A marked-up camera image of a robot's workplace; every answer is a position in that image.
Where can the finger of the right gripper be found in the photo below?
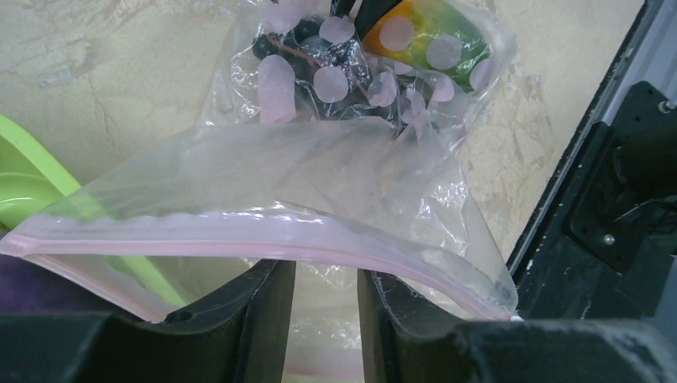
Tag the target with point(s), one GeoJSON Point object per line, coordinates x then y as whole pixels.
{"type": "Point", "coordinates": [370, 12]}

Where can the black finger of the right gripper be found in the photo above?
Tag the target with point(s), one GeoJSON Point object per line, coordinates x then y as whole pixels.
{"type": "Point", "coordinates": [340, 8]}

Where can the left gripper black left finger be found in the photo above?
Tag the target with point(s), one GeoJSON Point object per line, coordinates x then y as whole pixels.
{"type": "Point", "coordinates": [237, 333]}

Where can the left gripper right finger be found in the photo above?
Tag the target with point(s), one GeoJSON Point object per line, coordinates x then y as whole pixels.
{"type": "Point", "coordinates": [406, 338]}

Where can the orange green fake mango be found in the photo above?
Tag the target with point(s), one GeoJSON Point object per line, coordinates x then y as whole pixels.
{"type": "Point", "coordinates": [434, 35]}

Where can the clear zip top bag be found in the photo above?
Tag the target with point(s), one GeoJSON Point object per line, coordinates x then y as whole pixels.
{"type": "Point", "coordinates": [332, 196]}

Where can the purple fake eggplant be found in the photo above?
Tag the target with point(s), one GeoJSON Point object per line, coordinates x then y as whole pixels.
{"type": "Point", "coordinates": [29, 289]}

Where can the green plastic tray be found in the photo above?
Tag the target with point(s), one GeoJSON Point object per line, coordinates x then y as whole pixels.
{"type": "Point", "coordinates": [32, 178]}

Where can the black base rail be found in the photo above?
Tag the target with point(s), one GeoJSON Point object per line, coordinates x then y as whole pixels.
{"type": "Point", "coordinates": [601, 242]}

